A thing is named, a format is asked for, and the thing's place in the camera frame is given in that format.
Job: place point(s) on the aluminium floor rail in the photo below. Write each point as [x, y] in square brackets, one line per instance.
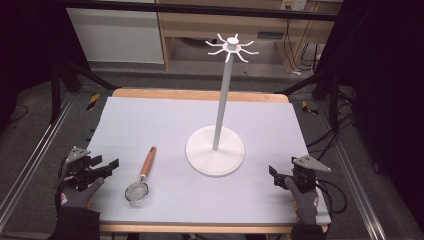
[36, 150]
[356, 186]

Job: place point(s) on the black metal stand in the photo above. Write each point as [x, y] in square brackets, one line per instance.
[328, 86]
[66, 80]

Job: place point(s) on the person's left hand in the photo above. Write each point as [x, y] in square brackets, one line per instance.
[77, 196]

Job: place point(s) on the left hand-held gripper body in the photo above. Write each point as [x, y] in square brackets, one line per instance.
[80, 166]

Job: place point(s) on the black frame crossbar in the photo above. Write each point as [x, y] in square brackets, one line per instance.
[200, 9]

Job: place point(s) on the white cabinet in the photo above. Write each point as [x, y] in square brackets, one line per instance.
[115, 35]

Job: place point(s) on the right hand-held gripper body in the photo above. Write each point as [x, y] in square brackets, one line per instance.
[305, 173]

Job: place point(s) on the light grey table mat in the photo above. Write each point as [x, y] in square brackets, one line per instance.
[186, 196]

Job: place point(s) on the person's right hand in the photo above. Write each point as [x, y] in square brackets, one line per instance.
[305, 205]

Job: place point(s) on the wall power outlet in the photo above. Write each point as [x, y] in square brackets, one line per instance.
[294, 4]

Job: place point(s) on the white hook rack stand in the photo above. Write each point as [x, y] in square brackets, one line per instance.
[218, 146]

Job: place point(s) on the yellow black hazard tape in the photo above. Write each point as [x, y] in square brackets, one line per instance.
[309, 108]
[93, 101]

